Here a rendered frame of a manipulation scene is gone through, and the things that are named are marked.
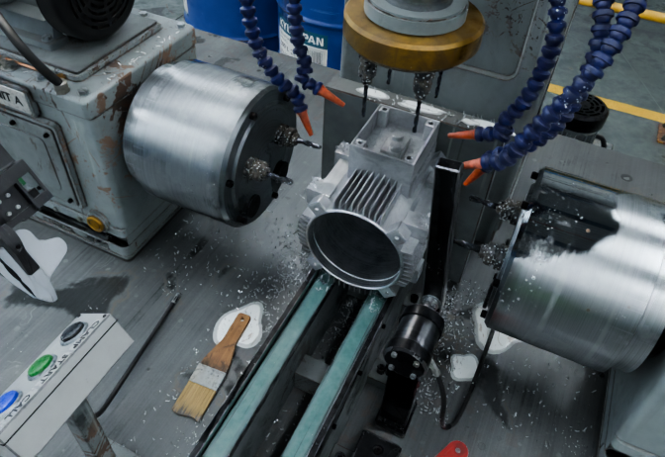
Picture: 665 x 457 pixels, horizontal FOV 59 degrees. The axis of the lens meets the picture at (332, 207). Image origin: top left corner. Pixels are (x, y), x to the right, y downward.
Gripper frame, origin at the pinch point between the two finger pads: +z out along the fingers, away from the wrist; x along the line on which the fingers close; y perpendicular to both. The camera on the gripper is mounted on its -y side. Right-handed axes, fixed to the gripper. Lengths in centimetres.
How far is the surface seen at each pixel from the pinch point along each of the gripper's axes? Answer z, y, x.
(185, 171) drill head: 2.5, 29.3, 3.9
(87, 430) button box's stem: 17.5, -5.7, 3.5
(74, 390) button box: 9.2, -5.4, -3.4
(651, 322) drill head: 37, 31, -53
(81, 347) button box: 6.3, -1.8, -3.4
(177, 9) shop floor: -3, 248, 213
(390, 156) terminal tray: 12.2, 39.5, -24.2
